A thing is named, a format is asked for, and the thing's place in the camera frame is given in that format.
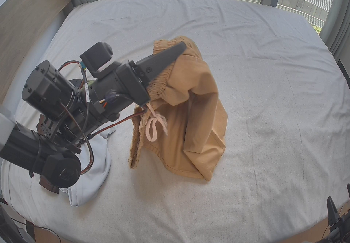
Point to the tan shorts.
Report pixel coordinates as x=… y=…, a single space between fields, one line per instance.
x=197 y=116

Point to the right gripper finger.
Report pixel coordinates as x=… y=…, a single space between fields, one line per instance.
x=332 y=211
x=348 y=192

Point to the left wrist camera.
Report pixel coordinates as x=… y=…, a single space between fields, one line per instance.
x=95 y=57

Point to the pale blue garment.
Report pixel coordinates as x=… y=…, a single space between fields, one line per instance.
x=95 y=170

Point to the bed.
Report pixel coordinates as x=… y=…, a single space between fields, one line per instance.
x=246 y=72

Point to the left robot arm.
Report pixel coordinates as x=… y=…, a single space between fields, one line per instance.
x=46 y=91

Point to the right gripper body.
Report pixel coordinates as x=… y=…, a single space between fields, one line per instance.
x=341 y=225

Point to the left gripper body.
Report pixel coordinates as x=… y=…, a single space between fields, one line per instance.
x=120 y=88

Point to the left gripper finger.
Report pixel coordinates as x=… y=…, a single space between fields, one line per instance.
x=161 y=64

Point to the dark brown garment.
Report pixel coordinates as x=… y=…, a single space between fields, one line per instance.
x=49 y=185

